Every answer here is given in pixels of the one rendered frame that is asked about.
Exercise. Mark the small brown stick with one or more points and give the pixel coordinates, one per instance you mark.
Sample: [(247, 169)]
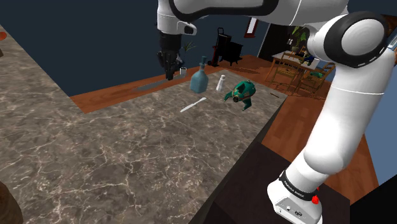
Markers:
[(274, 95)]

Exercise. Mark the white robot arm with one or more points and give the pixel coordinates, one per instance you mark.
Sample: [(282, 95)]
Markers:
[(347, 102)]

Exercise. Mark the small grey cup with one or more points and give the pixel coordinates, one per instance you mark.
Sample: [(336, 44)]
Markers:
[(183, 72)]

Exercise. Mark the white top dining table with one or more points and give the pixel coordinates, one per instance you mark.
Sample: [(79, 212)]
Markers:
[(312, 64)]

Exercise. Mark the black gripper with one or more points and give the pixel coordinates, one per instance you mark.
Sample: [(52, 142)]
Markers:
[(170, 43)]

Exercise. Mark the wooden dining chair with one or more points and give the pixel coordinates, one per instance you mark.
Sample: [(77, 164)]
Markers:
[(283, 70), (316, 81)]

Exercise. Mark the brown round wooden object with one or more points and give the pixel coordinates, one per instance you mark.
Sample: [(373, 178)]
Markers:
[(9, 206)]

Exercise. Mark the small white shaker bottle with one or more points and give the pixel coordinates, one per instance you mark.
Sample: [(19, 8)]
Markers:
[(220, 83)]

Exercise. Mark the black wood stove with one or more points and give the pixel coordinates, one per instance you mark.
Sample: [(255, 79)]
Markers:
[(231, 49)]

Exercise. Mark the red framed wall picture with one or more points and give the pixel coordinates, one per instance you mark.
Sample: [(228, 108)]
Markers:
[(251, 27)]

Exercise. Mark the green potted plant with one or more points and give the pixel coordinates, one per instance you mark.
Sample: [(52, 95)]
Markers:
[(300, 34)]

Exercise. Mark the green hair dryer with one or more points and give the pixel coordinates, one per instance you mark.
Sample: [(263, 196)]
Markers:
[(245, 90)]

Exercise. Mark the red hand truck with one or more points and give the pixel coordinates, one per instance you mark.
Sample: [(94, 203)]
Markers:
[(214, 52)]

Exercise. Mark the orange round object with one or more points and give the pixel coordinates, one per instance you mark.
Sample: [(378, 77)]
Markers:
[(2, 35)]

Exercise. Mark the dark robot stand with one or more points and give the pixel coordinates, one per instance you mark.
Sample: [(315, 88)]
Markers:
[(248, 186)]

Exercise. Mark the blue glass bottle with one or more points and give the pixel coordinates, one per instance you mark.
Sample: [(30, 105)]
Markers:
[(198, 81)]

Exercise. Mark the small spiky green plant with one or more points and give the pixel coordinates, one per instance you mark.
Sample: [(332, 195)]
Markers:
[(188, 46)]

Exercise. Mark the white knife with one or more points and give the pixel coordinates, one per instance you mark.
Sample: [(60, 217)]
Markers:
[(193, 104)]

